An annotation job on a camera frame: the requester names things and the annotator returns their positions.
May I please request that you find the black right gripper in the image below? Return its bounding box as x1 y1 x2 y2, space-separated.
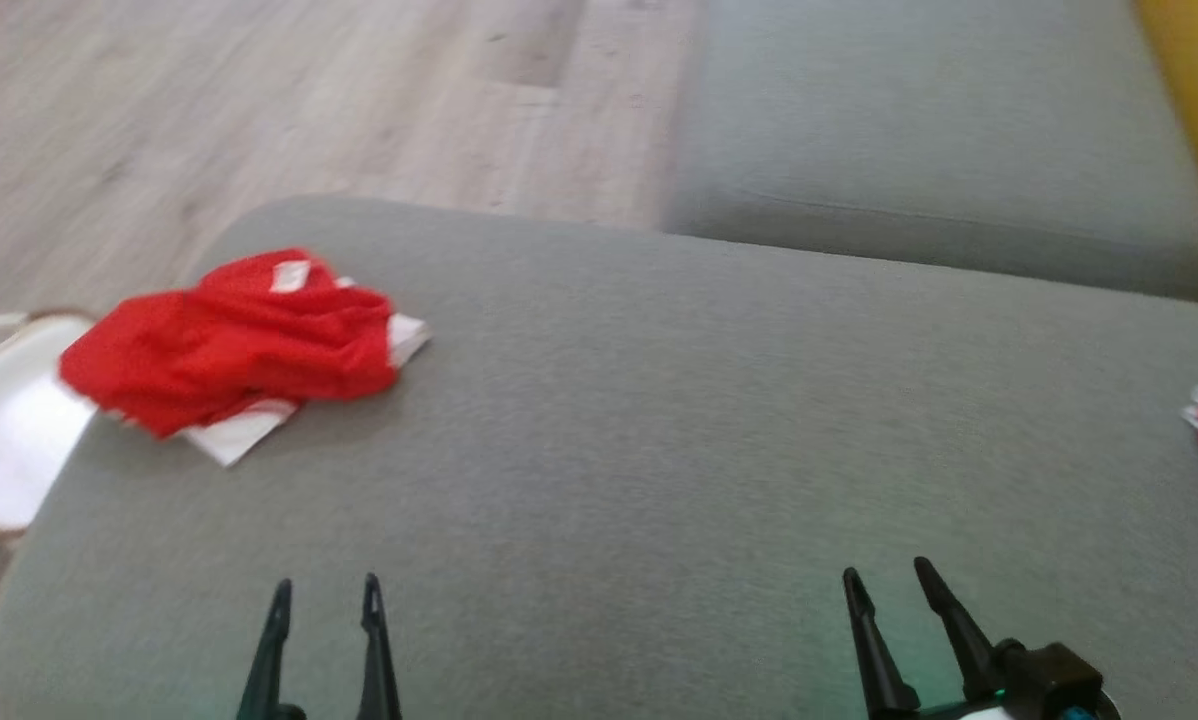
842 557 1122 720

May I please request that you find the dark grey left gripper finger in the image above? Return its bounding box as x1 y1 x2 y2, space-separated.
236 578 307 720
355 573 404 720

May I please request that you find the red and white jersey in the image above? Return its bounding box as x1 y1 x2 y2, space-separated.
57 248 432 469

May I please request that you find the large grey sofa seat cushion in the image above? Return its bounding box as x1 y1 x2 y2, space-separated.
0 195 1198 720

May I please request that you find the white laundry basket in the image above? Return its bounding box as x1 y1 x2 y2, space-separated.
0 310 100 537

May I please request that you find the long grey sofa seat cushion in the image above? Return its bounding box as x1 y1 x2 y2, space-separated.
664 0 1198 301

